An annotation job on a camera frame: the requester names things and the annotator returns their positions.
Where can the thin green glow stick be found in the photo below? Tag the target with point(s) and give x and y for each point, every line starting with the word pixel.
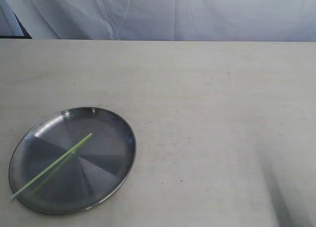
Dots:
pixel 45 170

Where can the round stainless steel plate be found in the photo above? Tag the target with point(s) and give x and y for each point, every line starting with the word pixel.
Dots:
pixel 85 178

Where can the white backdrop cloth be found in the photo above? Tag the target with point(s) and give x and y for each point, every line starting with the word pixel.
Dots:
pixel 200 20

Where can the dark frame behind cloth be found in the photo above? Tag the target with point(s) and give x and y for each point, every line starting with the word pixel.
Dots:
pixel 11 27

